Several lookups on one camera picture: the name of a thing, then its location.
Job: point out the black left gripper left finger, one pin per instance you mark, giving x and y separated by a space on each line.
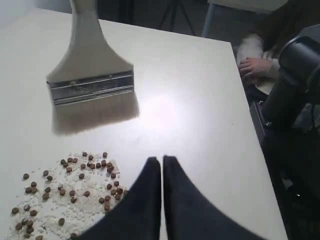
138 215

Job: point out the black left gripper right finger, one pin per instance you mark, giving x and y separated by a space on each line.
189 215

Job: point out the wide white bristle paintbrush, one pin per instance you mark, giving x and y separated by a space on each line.
92 85

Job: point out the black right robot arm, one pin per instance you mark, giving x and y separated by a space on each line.
299 79

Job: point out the brown and white granule pile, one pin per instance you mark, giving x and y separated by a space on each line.
61 202

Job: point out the seated person's hand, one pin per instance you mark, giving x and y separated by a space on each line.
254 67

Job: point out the seated person in white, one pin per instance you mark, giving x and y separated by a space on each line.
267 39

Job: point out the grey table leg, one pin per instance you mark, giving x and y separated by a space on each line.
208 20

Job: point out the black tripod legs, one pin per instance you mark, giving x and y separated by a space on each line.
172 10

